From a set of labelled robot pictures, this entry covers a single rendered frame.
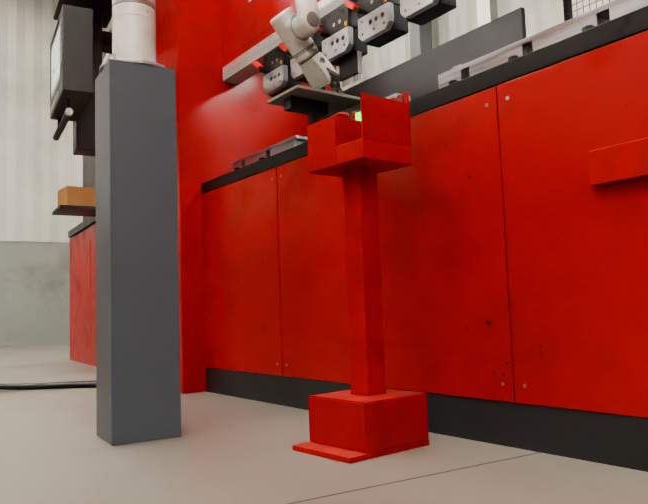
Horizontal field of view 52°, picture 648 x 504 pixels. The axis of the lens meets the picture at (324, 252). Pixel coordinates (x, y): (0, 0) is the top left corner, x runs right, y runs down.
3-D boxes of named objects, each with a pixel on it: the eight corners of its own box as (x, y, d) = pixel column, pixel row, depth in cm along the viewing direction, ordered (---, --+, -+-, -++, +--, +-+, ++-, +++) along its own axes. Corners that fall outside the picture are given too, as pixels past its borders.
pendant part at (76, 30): (49, 119, 304) (49, 44, 307) (77, 122, 310) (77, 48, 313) (62, 89, 265) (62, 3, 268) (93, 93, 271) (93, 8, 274)
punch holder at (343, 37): (322, 63, 229) (320, 17, 230) (341, 67, 234) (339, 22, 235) (348, 48, 216) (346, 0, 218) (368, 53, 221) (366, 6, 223)
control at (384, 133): (308, 173, 163) (306, 102, 164) (356, 179, 173) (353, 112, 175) (363, 157, 148) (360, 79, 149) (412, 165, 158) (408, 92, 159)
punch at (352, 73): (339, 87, 226) (338, 60, 227) (344, 88, 227) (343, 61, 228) (358, 78, 218) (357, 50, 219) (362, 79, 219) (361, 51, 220)
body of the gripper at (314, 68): (322, 43, 211) (341, 73, 215) (304, 54, 220) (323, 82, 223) (308, 55, 208) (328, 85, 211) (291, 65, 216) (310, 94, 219)
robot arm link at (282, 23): (319, 37, 211) (303, 47, 218) (296, 0, 207) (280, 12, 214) (304, 49, 207) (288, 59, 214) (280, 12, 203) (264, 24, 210)
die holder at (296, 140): (232, 183, 283) (231, 161, 284) (244, 184, 287) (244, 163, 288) (296, 160, 243) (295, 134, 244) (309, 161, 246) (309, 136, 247)
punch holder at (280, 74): (263, 95, 261) (262, 55, 262) (281, 98, 266) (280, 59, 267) (283, 84, 249) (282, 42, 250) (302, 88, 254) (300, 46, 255)
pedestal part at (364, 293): (350, 394, 156) (342, 170, 161) (368, 391, 160) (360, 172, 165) (367, 396, 151) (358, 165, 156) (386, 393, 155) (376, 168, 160)
